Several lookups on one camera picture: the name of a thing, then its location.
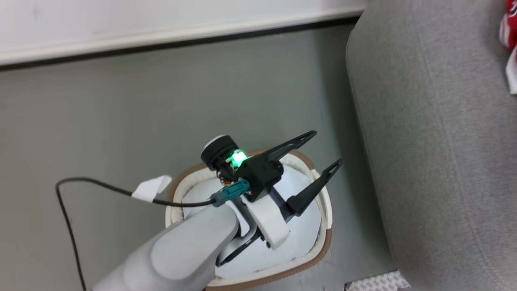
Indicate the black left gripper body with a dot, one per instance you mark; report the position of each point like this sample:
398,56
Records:
262,173

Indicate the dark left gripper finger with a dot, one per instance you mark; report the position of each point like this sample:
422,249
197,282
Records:
313,192
291,146

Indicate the red and white jersey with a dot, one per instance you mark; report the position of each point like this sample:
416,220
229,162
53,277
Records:
509,28

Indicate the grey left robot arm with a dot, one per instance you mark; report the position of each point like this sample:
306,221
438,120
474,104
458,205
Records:
181,250

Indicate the grey fabric sofa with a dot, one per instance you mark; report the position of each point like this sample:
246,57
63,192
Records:
436,141

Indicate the white laundry basket brown rim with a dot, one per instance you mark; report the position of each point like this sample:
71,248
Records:
307,246

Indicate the silver checkered metal plate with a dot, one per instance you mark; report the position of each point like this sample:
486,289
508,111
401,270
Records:
377,282

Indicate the white and black baseboard strip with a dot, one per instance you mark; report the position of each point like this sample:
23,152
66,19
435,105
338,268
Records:
161,38

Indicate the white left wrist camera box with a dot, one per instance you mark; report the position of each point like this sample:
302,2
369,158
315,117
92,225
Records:
268,220

